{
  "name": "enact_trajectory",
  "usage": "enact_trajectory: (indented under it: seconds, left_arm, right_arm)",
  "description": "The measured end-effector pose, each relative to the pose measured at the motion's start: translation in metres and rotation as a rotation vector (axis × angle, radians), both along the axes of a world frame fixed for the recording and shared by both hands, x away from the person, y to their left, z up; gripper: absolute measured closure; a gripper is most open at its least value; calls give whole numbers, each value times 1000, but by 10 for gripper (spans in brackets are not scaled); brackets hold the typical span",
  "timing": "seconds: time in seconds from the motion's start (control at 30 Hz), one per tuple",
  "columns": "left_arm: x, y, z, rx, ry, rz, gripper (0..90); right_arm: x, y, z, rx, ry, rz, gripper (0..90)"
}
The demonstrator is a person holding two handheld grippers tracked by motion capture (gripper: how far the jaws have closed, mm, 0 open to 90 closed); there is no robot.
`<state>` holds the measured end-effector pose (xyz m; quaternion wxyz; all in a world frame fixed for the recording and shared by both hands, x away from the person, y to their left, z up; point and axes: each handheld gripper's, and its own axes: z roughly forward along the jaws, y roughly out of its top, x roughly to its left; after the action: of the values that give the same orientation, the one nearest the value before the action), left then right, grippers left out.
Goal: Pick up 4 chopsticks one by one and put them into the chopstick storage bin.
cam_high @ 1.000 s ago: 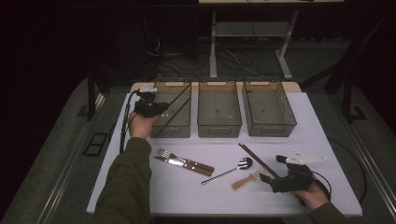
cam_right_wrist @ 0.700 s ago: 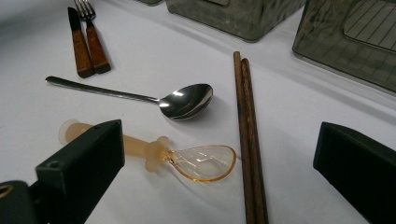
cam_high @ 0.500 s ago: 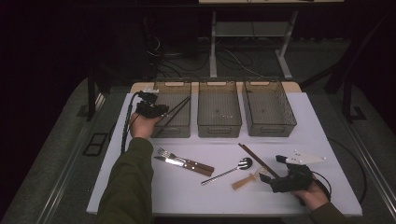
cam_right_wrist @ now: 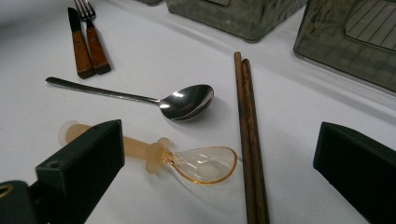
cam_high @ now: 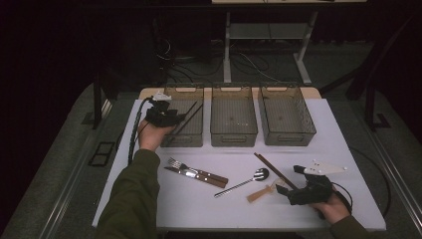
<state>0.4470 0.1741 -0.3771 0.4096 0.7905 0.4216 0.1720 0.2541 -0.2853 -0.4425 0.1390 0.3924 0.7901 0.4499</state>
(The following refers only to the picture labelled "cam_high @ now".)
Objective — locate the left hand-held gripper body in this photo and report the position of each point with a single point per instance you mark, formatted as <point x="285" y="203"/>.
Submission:
<point x="159" y="116"/>

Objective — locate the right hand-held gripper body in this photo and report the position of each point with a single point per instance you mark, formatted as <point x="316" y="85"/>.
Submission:
<point x="312" y="194"/>

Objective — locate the smoky clear plastic bin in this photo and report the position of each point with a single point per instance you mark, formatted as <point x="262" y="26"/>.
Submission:
<point x="234" y="114"/>
<point x="285" y="113"/>
<point x="192" y="129"/>

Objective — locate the brown chopstick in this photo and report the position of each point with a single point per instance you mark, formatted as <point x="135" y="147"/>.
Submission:
<point x="273" y="169"/>

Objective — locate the metal spoon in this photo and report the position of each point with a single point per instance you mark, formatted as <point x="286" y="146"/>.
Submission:
<point x="260" y="173"/>

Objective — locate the person's left hand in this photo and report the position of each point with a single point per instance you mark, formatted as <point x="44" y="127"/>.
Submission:
<point x="151" y="136"/>

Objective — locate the person's right hand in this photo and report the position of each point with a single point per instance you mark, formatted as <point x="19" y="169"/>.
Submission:
<point x="331" y="210"/>

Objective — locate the white table cover sheet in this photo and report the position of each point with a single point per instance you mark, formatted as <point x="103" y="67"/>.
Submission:
<point x="232" y="215"/>

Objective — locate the black metal stand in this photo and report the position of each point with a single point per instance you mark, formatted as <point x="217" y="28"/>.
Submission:
<point x="370" y="99"/>
<point x="97" y="106"/>

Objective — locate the grey metal frame desk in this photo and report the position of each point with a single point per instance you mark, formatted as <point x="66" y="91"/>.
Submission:
<point x="227" y="49"/>

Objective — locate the metal floor rail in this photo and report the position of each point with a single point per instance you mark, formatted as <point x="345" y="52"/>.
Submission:
<point x="404" y="189"/>
<point x="66" y="195"/>

